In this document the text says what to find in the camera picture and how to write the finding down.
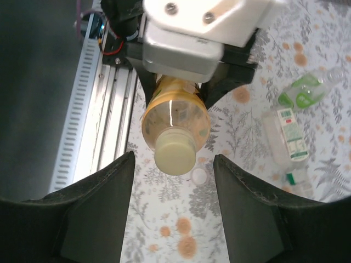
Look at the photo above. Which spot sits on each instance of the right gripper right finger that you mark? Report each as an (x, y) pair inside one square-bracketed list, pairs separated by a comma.
[(246, 219)]

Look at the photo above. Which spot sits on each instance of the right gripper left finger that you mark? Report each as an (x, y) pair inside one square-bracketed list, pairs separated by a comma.
[(104, 213)]

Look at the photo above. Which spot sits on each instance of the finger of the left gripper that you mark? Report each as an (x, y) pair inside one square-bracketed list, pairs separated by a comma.
[(227, 79), (148, 85)]

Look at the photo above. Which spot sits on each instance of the white bottle cap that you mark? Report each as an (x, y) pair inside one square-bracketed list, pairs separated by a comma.
[(199, 176)]

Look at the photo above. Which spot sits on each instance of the clear bottle white-green label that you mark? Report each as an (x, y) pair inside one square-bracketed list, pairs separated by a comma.
[(290, 137)]

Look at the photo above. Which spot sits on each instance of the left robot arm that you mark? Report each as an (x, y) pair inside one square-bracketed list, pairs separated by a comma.
[(120, 16)]

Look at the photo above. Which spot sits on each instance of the clear bottle green label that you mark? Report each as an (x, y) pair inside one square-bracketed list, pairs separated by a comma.
[(304, 93)]

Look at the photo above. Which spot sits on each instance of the floral patterned tablecloth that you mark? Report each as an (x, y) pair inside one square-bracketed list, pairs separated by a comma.
[(175, 213)]

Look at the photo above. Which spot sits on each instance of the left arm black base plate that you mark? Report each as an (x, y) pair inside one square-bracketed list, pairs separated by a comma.
[(112, 53)]

